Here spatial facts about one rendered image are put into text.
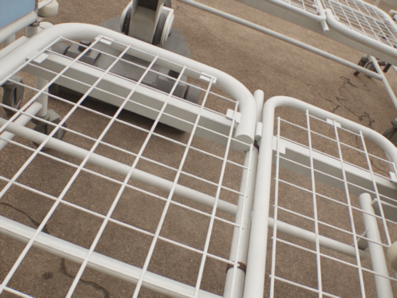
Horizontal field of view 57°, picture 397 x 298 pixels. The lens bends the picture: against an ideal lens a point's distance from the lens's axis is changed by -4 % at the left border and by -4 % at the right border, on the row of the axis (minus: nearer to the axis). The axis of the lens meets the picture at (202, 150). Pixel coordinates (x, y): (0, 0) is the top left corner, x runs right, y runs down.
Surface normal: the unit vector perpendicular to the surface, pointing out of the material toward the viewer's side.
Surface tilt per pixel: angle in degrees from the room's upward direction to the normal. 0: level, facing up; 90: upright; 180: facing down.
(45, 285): 0
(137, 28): 104
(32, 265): 0
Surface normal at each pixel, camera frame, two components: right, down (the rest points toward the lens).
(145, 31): -0.15, 0.78
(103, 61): 0.30, -0.73
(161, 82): 0.16, -0.07
